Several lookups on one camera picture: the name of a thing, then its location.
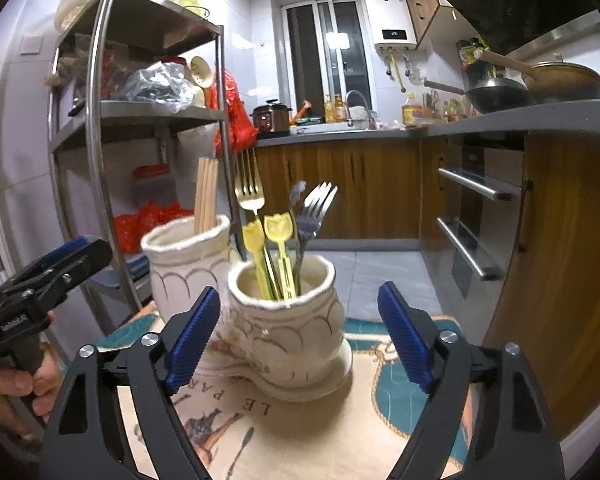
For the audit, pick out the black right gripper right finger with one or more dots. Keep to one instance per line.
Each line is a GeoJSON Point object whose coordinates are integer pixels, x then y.
{"type": "Point", "coordinates": [513, 437]}

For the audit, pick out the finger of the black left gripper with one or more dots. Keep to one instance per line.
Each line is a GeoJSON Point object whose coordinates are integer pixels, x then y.
{"type": "Point", "coordinates": [27, 286]}
{"type": "Point", "coordinates": [76, 261]}

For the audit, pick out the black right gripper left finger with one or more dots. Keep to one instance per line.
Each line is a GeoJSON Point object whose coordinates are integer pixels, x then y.
{"type": "Point", "coordinates": [86, 438]}

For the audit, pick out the wooden chopstick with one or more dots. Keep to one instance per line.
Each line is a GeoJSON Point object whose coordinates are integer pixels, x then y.
{"type": "Point", "coordinates": [212, 182]}
{"type": "Point", "coordinates": [202, 172]}

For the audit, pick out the gold metal fork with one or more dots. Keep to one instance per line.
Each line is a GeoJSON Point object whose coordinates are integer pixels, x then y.
{"type": "Point", "coordinates": [248, 184]}

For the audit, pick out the silver metal fork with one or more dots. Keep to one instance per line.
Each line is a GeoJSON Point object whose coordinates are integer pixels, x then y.
{"type": "Point", "coordinates": [310, 220]}

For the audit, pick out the yellow tulip plastic fork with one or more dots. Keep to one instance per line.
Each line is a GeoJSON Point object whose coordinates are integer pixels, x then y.
{"type": "Point", "coordinates": [254, 240]}

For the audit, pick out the small silver spoon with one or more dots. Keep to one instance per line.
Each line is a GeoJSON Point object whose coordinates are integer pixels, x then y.
{"type": "Point", "coordinates": [294, 197]}

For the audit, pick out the kitchen faucet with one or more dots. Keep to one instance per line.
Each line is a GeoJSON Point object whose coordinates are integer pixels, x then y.
{"type": "Point", "coordinates": [358, 110]}

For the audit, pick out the person's left hand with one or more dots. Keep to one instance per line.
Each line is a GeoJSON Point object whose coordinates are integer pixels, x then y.
{"type": "Point", "coordinates": [44, 384]}

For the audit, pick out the orange plastic bag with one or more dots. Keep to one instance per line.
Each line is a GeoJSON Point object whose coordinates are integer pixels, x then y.
{"type": "Point", "coordinates": [130, 228]}

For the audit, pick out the red lid plastic container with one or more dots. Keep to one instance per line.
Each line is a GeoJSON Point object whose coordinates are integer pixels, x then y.
{"type": "Point", "coordinates": [154, 184]}

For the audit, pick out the metal shelving rack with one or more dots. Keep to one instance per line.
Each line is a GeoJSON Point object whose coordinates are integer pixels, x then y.
{"type": "Point", "coordinates": [151, 29]}

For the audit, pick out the printed quilted placemat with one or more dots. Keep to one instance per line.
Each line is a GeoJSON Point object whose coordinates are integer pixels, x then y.
{"type": "Point", "coordinates": [356, 432]}

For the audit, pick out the clear plastic bag on shelf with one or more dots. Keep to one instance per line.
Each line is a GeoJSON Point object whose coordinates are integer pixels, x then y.
{"type": "Point", "coordinates": [164, 83]}

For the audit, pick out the red hanging plastic bag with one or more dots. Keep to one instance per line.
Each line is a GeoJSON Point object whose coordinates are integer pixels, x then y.
{"type": "Point", "coordinates": [241, 132]}

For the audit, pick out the white floral ceramic double holder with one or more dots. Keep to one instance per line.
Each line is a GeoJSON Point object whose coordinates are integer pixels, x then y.
{"type": "Point", "coordinates": [293, 350]}

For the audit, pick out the brown electric pressure cooker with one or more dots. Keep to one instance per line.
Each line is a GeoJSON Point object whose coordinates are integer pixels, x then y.
{"type": "Point", "coordinates": [271, 119]}

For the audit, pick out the stainless built-in oven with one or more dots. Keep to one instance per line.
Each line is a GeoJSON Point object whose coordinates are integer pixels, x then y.
{"type": "Point", "coordinates": [482, 180]}

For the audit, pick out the cooking oil bottle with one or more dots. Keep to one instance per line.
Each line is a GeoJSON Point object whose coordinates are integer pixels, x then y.
{"type": "Point", "coordinates": [411, 111]}

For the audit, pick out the white water heater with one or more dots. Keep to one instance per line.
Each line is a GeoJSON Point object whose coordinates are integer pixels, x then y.
{"type": "Point", "coordinates": [390, 25]}

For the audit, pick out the black wok wooden handle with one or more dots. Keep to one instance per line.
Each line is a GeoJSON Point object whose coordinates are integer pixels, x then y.
{"type": "Point", "coordinates": [492, 95]}

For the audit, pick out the brown pot with handle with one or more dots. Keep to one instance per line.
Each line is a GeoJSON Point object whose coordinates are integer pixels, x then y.
{"type": "Point", "coordinates": [551, 81]}

